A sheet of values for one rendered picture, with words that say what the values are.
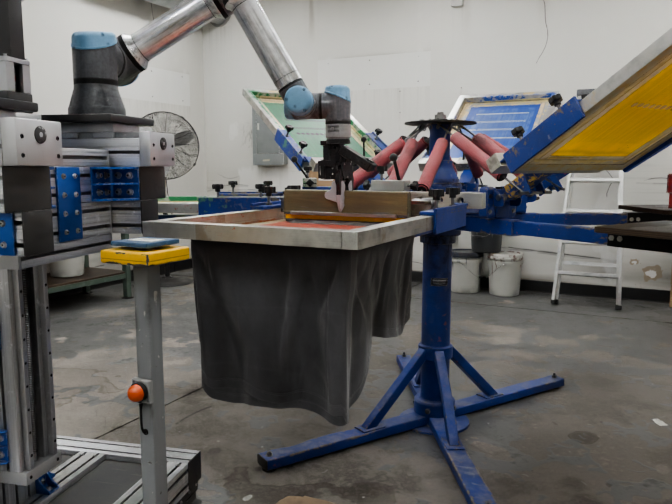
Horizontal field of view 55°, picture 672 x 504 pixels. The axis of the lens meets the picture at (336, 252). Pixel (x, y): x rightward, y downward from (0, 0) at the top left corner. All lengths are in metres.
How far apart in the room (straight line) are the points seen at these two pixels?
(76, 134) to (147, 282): 0.63
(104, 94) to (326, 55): 5.03
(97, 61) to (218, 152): 5.58
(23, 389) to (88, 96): 0.77
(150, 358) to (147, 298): 0.13
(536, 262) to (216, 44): 4.13
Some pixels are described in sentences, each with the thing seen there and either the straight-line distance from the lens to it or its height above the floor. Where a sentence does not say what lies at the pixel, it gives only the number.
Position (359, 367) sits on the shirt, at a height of 0.64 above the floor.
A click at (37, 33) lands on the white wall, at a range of 6.07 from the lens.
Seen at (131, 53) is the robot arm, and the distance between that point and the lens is 2.00.
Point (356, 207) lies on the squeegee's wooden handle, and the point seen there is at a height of 1.00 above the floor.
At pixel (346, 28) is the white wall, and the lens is 6.71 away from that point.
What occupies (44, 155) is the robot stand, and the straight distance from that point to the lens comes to 1.41.
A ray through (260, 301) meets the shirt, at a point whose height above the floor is 0.80.
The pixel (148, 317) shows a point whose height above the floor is 0.81.
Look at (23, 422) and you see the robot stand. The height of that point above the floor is 0.49.
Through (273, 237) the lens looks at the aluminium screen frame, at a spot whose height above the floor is 0.97.
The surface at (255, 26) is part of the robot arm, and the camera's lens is 1.81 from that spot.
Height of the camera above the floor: 1.12
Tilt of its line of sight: 8 degrees down
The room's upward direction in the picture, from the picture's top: straight up
